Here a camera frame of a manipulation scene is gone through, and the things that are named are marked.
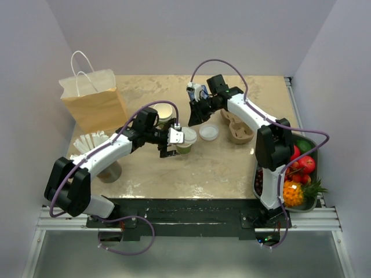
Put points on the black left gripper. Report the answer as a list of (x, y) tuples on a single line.
[(164, 153)]

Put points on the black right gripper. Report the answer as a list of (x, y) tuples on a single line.
[(197, 116)]

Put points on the green paper cup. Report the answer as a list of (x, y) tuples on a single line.
[(183, 148)]

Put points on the white plastic cup lid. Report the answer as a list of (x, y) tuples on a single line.
[(190, 135)]

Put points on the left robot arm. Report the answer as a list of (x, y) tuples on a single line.
[(69, 185)]

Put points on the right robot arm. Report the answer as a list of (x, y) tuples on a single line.
[(274, 140)]

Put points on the stack of white lids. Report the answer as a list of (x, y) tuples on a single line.
[(208, 132)]

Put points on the stacked green paper cups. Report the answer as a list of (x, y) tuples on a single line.
[(165, 113)]

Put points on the brown pulp cup carrier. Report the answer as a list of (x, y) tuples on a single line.
[(240, 132)]

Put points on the grey metal cup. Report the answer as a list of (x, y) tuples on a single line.
[(111, 173)]

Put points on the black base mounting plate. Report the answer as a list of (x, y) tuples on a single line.
[(239, 218)]

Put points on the brown paper bag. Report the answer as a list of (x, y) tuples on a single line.
[(94, 100)]

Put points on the green avocado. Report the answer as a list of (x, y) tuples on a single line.
[(303, 146)]

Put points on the red apple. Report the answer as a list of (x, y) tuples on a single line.
[(306, 164)]

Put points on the orange pineapple toy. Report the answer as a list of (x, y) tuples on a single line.
[(296, 193)]

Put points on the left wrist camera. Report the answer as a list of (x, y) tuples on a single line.
[(175, 134)]

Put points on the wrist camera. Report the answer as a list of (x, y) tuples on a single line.
[(195, 90), (175, 134)]

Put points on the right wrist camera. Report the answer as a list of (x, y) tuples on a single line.
[(195, 90)]

